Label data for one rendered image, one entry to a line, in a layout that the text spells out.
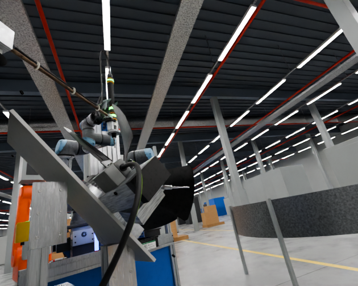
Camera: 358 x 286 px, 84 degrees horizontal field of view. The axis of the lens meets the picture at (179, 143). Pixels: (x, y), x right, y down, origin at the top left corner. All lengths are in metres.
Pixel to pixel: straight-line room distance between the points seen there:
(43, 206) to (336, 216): 2.28
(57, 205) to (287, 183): 10.28
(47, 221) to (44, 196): 0.08
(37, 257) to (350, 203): 2.32
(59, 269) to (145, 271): 0.51
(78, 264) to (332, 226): 2.11
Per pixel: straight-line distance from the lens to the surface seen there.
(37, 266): 0.80
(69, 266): 1.35
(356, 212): 2.45
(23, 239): 1.28
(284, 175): 10.71
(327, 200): 2.43
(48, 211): 0.80
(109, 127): 1.15
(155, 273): 1.58
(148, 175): 0.56
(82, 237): 1.60
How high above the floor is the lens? 0.97
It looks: 20 degrees up
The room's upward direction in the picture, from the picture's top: 11 degrees counter-clockwise
